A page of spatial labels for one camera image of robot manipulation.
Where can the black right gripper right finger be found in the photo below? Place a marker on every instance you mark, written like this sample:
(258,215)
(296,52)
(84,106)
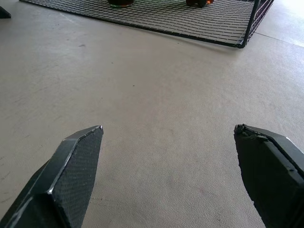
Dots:
(268,175)

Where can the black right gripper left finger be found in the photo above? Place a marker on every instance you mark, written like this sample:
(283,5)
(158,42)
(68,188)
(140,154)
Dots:
(59,180)

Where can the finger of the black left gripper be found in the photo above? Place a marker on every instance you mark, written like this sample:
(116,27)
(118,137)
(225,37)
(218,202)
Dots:
(3,13)

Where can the plastic cola bottle red cap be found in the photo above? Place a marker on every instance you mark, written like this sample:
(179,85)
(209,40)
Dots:
(195,2)

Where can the glass cola bottle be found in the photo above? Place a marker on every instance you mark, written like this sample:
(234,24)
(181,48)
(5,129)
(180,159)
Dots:
(120,2)

